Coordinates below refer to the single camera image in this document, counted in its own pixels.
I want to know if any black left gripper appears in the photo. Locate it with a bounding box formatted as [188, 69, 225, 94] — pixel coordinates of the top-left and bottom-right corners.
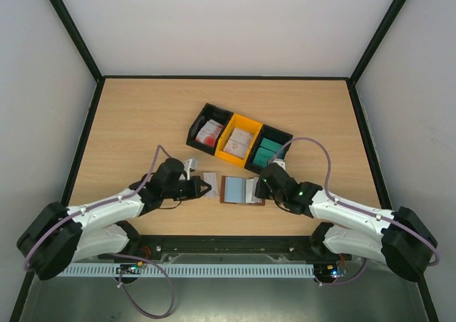
[163, 176, 212, 201]

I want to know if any white credit card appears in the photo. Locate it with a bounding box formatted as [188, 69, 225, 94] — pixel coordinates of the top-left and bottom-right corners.
[203, 172, 219, 199]

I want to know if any brown leather card holder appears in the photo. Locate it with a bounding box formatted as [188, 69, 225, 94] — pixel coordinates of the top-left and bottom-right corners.
[220, 176, 265, 206]

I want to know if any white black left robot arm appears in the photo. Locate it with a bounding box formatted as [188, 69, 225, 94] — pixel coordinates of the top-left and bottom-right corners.
[16, 157, 212, 281]

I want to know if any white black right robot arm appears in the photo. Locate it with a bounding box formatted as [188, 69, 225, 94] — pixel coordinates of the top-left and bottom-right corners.
[255, 162, 437, 282]

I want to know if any green card stack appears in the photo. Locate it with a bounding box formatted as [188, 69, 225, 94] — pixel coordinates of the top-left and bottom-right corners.
[252, 138, 282, 167]

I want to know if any red white card stack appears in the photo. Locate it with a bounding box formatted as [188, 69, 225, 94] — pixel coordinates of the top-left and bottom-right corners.
[195, 120, 223, 147]

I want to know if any black plastic bin right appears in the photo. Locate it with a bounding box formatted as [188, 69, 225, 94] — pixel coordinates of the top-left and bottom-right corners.
[244, 125, 293, 174]

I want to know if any black plastic bin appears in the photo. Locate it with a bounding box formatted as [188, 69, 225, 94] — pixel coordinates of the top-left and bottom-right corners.
[244, 125, 293, 174]
[186, 103, 233, 155]

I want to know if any yellow plastic bin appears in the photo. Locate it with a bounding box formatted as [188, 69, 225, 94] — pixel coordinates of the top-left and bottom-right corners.
[215, 113, 263, 167]

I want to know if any black plastic bin left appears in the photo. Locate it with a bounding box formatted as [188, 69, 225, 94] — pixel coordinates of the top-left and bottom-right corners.
[186, 103, 233, 155]

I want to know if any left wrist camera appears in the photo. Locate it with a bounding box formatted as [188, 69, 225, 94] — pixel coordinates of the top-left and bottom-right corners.
[183, 157, 198, 180]

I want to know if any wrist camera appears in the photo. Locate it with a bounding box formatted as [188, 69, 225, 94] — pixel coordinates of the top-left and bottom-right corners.
[183, 157, 198, 180]
[273, 159, 286, 170]

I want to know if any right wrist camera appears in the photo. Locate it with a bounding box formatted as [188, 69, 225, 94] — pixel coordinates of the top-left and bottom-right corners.
[273, 159, 286, 170]

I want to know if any black metal frame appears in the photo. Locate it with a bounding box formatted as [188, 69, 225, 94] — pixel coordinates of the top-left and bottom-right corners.
[9, 0, 439, 322]

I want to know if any light blue cable duct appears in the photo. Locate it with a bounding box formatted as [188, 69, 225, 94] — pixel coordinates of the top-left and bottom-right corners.
[59, 263, 314, 279]

